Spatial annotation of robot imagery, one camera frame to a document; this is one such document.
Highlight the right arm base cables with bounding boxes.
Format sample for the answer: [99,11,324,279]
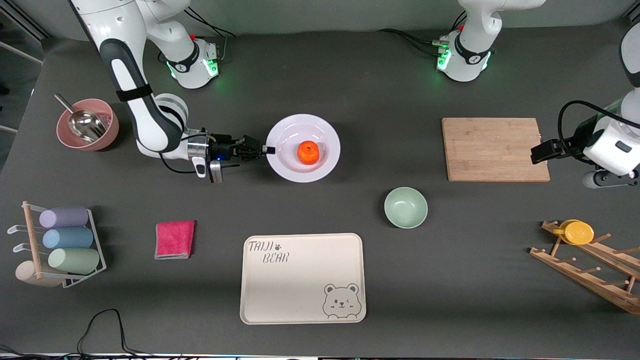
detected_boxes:
[186,7,237,65]

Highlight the purple cup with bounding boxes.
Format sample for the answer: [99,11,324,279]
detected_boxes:
[39,206,90,229]

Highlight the beige cup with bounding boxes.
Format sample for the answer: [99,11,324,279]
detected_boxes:
[15,260,66,288]

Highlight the white wire cup rack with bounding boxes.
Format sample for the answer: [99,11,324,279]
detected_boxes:
[7,201,107,289]

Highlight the orange fruit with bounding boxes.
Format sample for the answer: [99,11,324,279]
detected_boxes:
[297,140,321,165]

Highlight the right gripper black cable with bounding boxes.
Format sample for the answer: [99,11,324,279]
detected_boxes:
[159,127,242,176]

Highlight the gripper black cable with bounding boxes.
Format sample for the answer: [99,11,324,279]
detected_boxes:
[159,127,242,176]
[557,99,640,147]

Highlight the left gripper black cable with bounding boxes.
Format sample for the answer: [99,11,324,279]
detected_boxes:
[557,99,640,147]

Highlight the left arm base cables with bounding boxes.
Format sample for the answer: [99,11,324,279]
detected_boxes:
[376,10,468,58]

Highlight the green cup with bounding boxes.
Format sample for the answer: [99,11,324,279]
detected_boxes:
[48,247,101,275]

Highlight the wooden peg rack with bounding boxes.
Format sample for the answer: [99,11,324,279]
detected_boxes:
[529,220,640,316]

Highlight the beige bear tray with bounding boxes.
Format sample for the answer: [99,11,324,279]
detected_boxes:
[240,232,367,326]

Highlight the wooden cutting board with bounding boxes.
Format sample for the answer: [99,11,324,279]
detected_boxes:
[441,117,551,183]

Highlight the pink folded cloth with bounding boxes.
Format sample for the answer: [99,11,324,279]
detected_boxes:
[154,220,196,260]

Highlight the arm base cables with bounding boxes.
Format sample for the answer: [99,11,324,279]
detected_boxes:
[186,7,237,65]
[376,10,468,58]

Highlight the pale green bowl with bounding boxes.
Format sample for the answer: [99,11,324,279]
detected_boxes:
[384,186,429,230]

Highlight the metal scoop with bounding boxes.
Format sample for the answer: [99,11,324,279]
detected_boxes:
[54,93,107,143]

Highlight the white round plate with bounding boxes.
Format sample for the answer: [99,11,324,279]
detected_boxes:
[266,114,342,183]

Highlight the blue cup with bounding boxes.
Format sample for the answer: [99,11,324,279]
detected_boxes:
[42,227,95,250]

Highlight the yellow cup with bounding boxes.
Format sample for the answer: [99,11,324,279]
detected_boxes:
[559,219,595,246]

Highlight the loose black cable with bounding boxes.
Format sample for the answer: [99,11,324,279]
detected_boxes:
[0,308,151,360]

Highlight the pink bowl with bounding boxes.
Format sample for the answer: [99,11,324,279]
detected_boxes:
[56,98,120,152]

